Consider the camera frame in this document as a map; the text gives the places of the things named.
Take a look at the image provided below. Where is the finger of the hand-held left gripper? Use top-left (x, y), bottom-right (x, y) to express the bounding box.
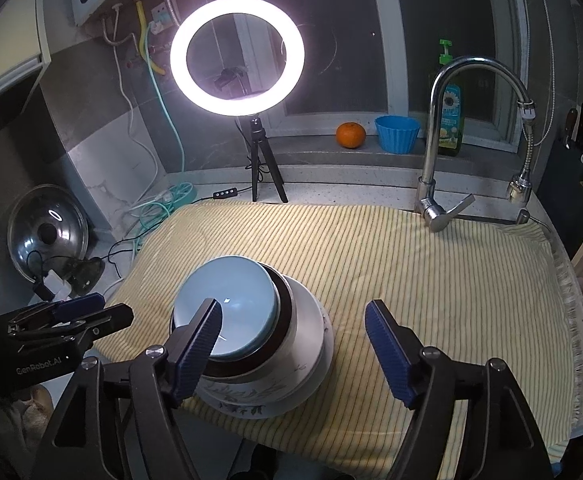
top-left (16, 304), bottom-right (134, 353)
top-left (8, 293), bottom-right (106, 333)

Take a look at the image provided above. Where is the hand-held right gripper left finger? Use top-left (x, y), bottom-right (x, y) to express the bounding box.
top-left (31, 298), bottom-right (223, 480)

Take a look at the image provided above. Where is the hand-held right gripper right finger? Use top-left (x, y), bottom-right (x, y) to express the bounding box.
top-left (365, 300), bottom-right (555, 480)

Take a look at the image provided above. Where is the small white dish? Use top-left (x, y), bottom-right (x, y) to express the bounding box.
top-left (194, 310), bottom-right (335, 406)

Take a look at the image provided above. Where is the light blue ceramic bowl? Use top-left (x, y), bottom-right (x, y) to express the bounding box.
top-left (175, 256), bottom-right (279, 361)

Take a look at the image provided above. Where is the cream steel bowl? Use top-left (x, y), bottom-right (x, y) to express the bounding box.
top-left (198, 277), bottom-right (322, 386)

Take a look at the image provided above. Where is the red steel bowl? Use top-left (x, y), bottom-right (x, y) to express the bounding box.
top-left (171, 262), bottom-right (297, 378)

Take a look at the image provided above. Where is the person's left forearm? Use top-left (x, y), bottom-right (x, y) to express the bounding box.
top-left (0, 385), bottom-right (67, 480)

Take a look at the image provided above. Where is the dark lid stand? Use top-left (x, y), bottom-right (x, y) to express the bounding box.
top-left (64, 257), bottom-right (106, 296)

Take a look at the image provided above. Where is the white charger plug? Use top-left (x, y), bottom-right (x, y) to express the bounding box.
top-left (34, 270), bottom-right (72, 301)

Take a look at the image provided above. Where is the glass pot lid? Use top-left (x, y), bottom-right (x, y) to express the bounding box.
top-left (7, 185), bottom-right (89, 281)

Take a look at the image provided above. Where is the yellow striped cloth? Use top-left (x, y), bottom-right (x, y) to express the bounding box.
top-left (94, 201), bottom-right (583, 466)

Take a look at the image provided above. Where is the teal round power strip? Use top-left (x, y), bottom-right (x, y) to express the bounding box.
top-left (164, 182), bottom-right (197, 206)

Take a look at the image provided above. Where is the black tripod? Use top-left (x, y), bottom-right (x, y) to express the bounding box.
top-left (244, 116), bottom-right (288, 204)

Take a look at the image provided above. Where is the blue fluted cup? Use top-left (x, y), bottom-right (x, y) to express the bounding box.
top-left (375, 115), bottom-right (420, 155)

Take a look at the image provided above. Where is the orange fruit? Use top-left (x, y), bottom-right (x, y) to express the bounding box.
top-left (336, 122), bottom-right (367, 149)

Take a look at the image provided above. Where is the chrome faucet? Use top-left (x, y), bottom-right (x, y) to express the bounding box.
top-left (415, 56), bottom-right (535, 233)

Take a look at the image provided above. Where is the green dish soap bottle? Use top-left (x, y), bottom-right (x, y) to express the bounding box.
top-left (434, 38), bottom-right (465, 156)

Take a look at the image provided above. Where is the dark knife holder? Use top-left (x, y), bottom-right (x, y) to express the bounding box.
top-left (539, 135), bottom-right (583, 241)

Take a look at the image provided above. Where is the black phone clamp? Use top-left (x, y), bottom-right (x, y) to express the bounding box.
top-left (214, 66), bottom-right (248, 93)

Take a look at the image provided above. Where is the black ring light cable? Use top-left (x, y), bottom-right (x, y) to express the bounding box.
top-left (191, 185), bottom-right (254, 206)

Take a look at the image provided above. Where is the white cable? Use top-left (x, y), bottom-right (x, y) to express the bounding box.
top-left (111, 45), bottom-right (169, 206)

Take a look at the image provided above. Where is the teal power cable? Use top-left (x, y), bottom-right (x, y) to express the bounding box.
top-left (134, 45), bottom-right (194, 233)

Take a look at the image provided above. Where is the flexible faucet sprayer hose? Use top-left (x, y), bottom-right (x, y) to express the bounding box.
top-left (507, 102), bottom-right (537, 223)

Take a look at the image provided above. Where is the yellow gas hose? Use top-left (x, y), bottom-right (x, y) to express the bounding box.
top-left (136, 0), bottom-right (164, 76)

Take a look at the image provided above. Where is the white window frame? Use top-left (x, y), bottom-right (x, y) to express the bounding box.
top-left (221, 0), bottom-right (527, 151)

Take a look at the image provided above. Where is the bead pull chain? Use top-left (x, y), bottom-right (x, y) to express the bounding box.
top-left (531, 0), bottom-right (558, 148)

